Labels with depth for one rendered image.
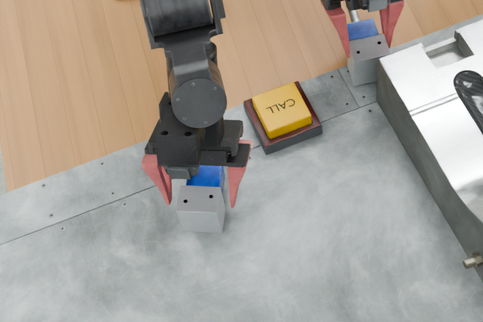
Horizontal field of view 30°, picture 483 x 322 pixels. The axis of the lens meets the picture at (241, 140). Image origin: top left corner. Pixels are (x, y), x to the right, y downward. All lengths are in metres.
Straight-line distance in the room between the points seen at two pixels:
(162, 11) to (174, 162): 0.16
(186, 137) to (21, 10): 0.54
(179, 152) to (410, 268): 0.32
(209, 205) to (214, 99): 0.20
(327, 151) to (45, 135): 0.38
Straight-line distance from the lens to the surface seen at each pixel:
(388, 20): 1.17
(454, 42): 1.18
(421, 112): 1.10
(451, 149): 1.07
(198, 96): 0.92
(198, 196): 1.09
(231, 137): 1.03
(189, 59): 0.92
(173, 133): 0.94
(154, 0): 0.96
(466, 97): 1.12
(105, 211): 1.16
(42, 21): 1.38
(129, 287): 1.11
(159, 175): 1.05
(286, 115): 1.15
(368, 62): 1.19
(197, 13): 0.96
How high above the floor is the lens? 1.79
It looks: 57 degrees down
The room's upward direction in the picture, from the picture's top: 11 degrees counter-clockwise
